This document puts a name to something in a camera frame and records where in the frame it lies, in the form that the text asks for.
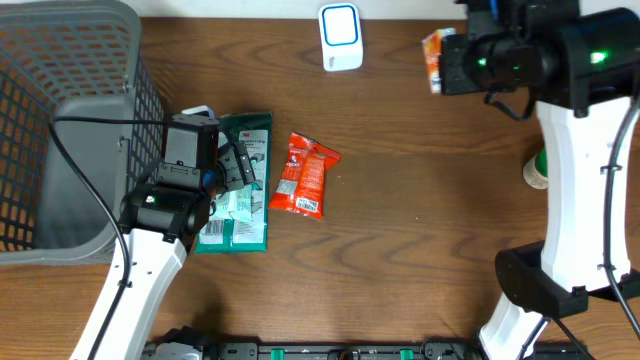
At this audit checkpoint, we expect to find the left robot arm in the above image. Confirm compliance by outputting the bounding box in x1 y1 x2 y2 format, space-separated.
72 108 255 359

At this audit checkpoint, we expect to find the light green wipes pouch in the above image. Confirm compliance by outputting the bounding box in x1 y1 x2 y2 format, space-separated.
210 185 253 223

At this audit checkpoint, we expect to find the red snack packet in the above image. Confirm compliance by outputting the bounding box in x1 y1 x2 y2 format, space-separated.
268 132 341 220

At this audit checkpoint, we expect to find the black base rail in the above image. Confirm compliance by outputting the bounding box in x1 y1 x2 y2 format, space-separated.
142 327 591 360

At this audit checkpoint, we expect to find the green lid jar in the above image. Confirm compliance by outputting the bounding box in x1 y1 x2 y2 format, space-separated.
522 148 548 190

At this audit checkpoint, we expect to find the green 3M package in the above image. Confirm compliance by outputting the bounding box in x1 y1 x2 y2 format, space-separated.
195 112 272 254

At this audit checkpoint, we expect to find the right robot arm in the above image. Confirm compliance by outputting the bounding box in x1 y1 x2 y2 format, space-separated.
439 0 639 359

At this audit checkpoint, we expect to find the grey plastic mesh basket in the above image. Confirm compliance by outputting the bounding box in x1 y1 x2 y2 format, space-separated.
1 1 165 265

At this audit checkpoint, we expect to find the white barcode scanner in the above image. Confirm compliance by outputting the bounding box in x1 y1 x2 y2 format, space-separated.
318 2 364 72

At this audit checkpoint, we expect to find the small orange box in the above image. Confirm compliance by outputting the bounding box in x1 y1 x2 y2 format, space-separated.
422 28 456 94

